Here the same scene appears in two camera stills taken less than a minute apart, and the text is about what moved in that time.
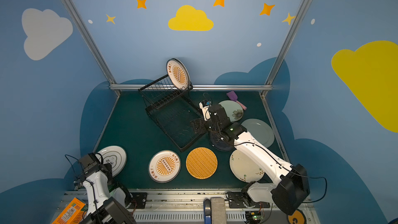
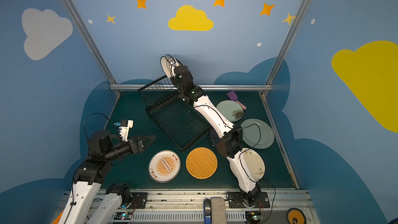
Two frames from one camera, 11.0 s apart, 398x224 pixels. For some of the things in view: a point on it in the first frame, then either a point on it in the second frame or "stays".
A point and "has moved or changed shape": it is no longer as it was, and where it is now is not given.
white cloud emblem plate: [115, 156] -> [169, 65]
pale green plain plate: [260, 130] stays
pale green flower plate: [233, 109] stays
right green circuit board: [253, 217] stays
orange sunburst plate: [178, 74] has moved or changed shape
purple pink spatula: [232, 96] stays
